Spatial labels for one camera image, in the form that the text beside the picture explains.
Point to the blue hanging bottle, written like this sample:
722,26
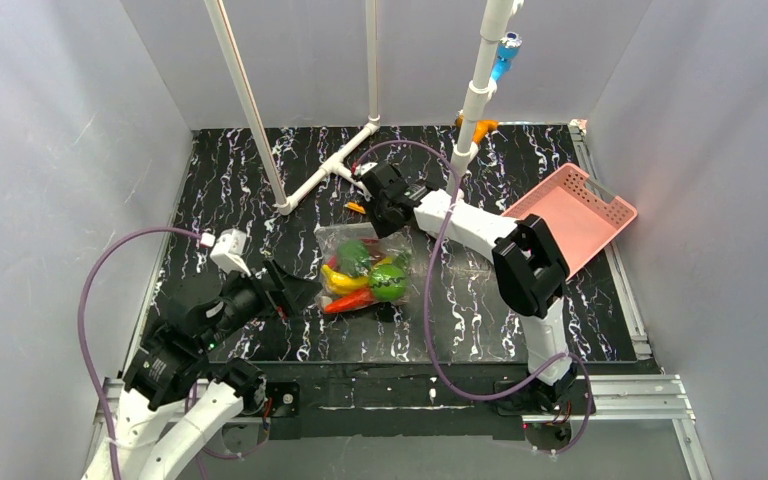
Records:
507,50

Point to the orange handled screwdriver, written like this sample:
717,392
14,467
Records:
352,206

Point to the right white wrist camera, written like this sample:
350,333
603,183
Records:
360,170

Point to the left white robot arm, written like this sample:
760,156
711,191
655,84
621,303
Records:
174,399

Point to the orange toy carrot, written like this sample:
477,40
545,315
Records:
355,300

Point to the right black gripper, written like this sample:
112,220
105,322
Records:
382,201

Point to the green toy bell pepper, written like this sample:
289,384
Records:
353,258

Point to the green toy watermelon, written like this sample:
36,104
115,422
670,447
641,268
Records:
387,282

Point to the yellow toy banana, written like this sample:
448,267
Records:
342,284

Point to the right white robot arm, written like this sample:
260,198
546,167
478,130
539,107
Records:
530,269

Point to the white pvc pipe frame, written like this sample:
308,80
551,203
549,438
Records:
481,88

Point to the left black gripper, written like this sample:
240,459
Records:
278,288

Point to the pink plastic basket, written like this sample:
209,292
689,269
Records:
582,216

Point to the orange object at back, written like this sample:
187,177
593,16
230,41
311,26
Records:
482,129

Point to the clear polka dot zip bag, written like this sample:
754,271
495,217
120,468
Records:
395,249

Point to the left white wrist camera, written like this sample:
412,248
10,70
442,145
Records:
226,250

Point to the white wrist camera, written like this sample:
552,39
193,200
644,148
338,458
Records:
226,250
360,170

